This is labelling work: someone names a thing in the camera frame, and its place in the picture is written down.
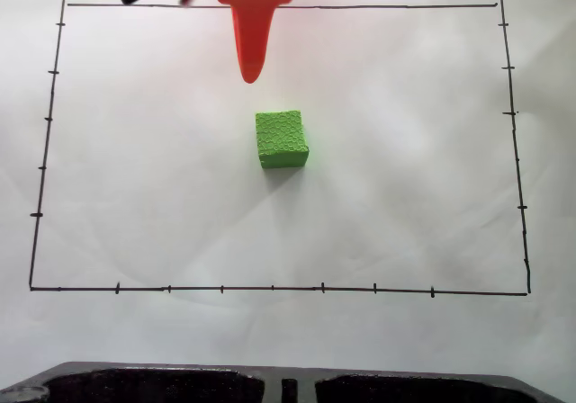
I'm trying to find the green textured foam block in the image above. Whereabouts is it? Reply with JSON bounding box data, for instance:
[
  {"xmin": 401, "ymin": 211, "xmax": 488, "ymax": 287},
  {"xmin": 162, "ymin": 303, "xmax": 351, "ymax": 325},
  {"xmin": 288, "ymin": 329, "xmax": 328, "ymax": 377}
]
[{"xmin": 255, "ymin": 110, "xmax": 311, "ymax": 171}]

